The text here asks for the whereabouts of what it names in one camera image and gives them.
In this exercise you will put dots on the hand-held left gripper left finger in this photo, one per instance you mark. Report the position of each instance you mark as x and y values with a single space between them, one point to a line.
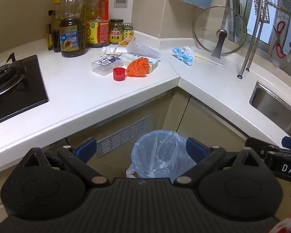
87 148

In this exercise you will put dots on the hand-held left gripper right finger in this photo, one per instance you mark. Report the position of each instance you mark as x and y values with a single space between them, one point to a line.
195 148

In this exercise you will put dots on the trash bin with blue bag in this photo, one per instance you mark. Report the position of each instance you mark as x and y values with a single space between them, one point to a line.
157 155

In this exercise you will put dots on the red plastic cup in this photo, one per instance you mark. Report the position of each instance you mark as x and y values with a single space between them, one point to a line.
118 74

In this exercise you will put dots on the clear box with blue label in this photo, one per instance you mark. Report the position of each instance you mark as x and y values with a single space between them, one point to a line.
104 64

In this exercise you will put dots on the white stick wrapper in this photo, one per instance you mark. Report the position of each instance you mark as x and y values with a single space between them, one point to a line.
208 60

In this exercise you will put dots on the white medicine box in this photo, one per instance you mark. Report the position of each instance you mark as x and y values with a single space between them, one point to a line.
154 64

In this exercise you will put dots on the orange foam net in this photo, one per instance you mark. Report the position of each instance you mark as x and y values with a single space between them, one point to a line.
138 67

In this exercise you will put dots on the clear plastic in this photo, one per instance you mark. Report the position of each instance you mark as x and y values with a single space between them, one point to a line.
188 49

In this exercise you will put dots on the clear plastic bag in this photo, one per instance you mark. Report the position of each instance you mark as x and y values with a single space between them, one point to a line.
143 49

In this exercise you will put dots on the orange snack packet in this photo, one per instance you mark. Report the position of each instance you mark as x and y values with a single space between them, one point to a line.
123 42

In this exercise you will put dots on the beige kitchen cabinet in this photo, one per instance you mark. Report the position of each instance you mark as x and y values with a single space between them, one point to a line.
203 119

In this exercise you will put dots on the steel sink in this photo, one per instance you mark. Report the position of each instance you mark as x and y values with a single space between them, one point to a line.
276 106

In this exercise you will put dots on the cabinet vent grille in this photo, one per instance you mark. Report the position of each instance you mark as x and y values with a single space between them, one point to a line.
126 136

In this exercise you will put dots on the black gas stove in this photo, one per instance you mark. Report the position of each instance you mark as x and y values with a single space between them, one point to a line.
31 92

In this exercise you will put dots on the metal dish rack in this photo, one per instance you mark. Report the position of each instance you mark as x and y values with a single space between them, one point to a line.
252 43

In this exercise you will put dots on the black burner grate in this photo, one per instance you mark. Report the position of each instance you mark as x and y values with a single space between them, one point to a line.
2 75

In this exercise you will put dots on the large cooking oil bottle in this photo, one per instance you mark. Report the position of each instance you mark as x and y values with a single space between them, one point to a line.
71 36

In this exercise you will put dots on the bean paste jar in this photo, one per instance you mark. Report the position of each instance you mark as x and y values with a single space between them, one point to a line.
116 32

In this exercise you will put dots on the small dark sauce bottle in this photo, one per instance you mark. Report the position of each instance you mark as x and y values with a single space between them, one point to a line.
49 34

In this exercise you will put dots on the yellow-capped dark sauce bottle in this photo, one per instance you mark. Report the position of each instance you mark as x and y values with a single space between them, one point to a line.
55 29

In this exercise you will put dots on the small green-lidded jar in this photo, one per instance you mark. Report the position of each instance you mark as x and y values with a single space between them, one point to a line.
128 31

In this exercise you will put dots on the glass pot lid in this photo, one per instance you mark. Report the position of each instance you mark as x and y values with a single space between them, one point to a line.
208 24

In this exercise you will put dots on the cutting boards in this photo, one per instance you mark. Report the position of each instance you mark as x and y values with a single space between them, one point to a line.
237 17

